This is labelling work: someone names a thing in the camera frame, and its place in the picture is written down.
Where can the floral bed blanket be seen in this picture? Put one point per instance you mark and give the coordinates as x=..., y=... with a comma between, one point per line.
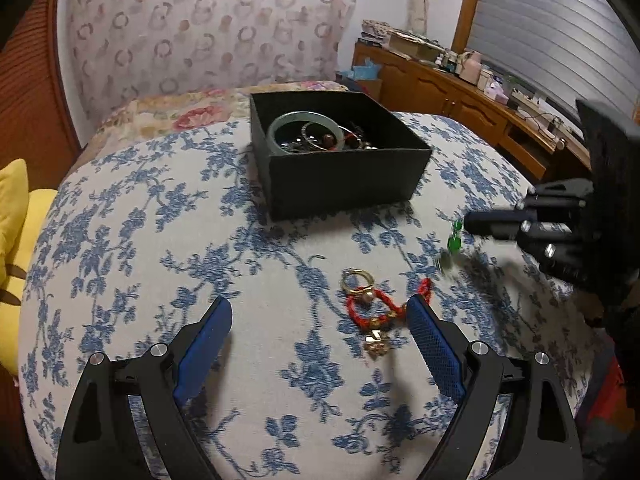
x=190, y=110

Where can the wooden louvered wardrobe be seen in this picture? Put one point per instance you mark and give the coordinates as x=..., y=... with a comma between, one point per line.
x=30, y=90

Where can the green jade bangle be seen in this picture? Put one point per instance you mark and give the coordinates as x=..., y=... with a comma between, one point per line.
x=277, y=127

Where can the pink tissue box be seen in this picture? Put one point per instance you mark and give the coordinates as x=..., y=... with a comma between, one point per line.
x=496, y=91

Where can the beige storage box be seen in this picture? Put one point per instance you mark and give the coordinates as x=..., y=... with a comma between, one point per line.
x=412, y=46

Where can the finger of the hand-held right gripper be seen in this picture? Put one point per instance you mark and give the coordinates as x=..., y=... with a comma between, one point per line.
x=555, y=255
x=505, y=224

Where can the white power strip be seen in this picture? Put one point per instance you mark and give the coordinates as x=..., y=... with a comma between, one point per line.
x=527, y=95

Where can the gold pendant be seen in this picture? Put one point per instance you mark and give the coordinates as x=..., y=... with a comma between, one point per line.
x=377, y=345

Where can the stack of patterned cloth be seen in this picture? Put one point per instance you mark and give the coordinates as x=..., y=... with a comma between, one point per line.
x=375, y=31

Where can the green drop earring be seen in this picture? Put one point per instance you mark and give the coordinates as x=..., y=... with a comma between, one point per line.
x=452, y=245

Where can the pink thermos jug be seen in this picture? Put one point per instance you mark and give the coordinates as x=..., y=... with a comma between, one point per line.
x=471, y=67

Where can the wooden sideboard cabinet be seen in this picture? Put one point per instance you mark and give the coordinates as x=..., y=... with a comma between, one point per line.
x=440, y=90

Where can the blue floral tablecloth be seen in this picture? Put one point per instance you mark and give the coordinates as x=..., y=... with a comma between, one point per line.
x=250, y=270

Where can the yellow plush toy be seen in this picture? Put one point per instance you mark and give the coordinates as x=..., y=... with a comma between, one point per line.
x=22, y=240

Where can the red cloth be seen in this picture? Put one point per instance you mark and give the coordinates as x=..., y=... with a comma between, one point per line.
x=607, y=395

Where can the grey window blind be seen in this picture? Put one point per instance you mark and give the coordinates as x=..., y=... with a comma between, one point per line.
x=545, y=25

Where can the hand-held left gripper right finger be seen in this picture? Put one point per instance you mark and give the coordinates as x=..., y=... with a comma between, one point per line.
x=435, y=355

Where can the blue tissue pack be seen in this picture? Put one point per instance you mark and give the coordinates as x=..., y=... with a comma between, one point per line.
x=366, y=70

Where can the black jewelry box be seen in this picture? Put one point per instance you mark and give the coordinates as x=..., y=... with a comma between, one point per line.
x=340, y=185

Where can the circle patterned curtain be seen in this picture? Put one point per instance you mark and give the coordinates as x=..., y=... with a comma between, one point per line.
x=200, y=35

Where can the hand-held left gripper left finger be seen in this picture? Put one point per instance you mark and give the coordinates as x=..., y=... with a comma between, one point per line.
x=202, y=355

